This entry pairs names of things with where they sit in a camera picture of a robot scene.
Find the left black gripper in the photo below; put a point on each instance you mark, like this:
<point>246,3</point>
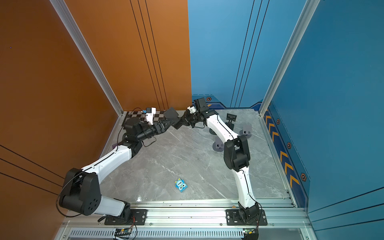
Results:
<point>158,129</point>

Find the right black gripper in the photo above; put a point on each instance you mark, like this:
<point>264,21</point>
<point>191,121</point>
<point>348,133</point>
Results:
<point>186,116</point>

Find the black folding phone stand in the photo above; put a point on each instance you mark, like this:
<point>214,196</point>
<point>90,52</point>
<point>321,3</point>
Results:
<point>230,121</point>

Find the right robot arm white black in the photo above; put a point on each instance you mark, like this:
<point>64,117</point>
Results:
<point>236,157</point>

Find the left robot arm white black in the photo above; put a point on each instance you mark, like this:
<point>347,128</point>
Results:
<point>81,191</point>

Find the black white chessboard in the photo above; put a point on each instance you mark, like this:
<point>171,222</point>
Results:
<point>158,116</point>

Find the left green circuit board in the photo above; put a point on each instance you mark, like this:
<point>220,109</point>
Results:
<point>123,234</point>

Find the right circuit board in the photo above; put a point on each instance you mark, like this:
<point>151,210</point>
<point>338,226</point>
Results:
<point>251,234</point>

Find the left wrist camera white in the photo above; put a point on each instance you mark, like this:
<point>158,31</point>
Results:
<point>150,114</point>

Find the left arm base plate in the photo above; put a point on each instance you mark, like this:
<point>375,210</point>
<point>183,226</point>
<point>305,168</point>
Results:
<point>136,216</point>

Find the aluminium front rail frame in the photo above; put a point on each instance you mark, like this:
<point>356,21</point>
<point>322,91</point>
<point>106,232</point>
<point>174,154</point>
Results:
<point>206,219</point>

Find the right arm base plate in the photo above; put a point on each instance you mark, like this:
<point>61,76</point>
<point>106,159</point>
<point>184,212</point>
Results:
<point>233,218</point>

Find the left aluminium corner post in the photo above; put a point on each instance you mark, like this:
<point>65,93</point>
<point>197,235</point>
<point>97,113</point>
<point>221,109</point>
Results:
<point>73,29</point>

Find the aluminium corner post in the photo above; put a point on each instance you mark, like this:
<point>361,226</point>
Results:
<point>294,41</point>
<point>73,29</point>

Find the right aluminium corner post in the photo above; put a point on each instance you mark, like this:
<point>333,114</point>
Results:
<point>294,41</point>

